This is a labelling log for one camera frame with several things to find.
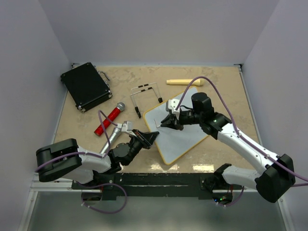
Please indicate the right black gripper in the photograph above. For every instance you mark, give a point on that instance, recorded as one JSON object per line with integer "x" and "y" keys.
{"x": 173, "y": 118}

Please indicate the red glitter toy microphone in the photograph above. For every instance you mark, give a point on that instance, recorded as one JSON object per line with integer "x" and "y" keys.
{"x": 106, "y": 121}

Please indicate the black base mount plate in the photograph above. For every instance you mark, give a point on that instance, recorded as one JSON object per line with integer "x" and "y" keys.
{"x": 199, "y": 185}

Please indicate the yellow framed whiteboard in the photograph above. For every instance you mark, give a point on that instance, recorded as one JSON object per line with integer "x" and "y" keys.
{"x": 171, "y": 143}

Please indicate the black carrying case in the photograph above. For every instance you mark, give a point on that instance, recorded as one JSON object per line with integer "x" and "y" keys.
{"x": 86, "y": 86}

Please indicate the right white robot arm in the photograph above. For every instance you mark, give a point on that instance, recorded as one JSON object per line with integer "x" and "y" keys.
{"x": 272, "y": 174}

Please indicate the wire whiteboard stand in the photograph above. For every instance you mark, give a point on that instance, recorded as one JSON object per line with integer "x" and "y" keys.
{"x": 143, "y": 90}

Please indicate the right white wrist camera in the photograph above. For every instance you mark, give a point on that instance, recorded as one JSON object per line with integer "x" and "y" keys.
{"x": 171, "y": 106}

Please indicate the cream toy microphone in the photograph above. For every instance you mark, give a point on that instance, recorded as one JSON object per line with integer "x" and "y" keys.
{"x": 198, "y": 82}

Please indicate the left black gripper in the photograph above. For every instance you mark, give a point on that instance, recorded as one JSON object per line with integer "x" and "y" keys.
{"x": 146, "y": 139}

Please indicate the silver toy microphone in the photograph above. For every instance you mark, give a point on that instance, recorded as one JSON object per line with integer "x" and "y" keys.
{"x": 112, "y": 139}

